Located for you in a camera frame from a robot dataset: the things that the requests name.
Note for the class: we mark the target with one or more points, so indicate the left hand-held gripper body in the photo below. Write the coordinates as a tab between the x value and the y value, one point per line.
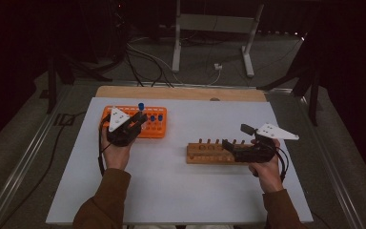
118	119

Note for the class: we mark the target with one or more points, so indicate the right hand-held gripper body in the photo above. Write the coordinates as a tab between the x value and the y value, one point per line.
276	132

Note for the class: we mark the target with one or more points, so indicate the blue capped test tube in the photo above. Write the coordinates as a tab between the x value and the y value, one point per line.
152	118
160	118
141	106

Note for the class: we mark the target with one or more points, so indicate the orange plastic tube rack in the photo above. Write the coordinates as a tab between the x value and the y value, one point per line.
155	130

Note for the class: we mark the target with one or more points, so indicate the wooden tube rack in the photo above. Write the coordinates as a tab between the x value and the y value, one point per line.
206	156

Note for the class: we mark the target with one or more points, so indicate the person's left hand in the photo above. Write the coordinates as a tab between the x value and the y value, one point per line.
117	157

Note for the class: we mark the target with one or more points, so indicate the person's right hand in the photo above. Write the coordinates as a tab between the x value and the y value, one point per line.
268	175

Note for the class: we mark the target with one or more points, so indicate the wooden table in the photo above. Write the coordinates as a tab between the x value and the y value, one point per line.
178	93

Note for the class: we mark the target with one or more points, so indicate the dark tripod stand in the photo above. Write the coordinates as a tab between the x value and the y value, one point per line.
52	82
313	95

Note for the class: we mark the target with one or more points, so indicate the white plug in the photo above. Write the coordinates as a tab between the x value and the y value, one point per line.
218	66

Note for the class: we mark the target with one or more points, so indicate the dark equipment rack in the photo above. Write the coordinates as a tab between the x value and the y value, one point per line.
118	28

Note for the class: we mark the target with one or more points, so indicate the grey metal stand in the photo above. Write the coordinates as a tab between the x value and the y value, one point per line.
216	24

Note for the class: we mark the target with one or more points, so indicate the aluminium floor rail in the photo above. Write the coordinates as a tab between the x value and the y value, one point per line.
27	156
120	83
329	159

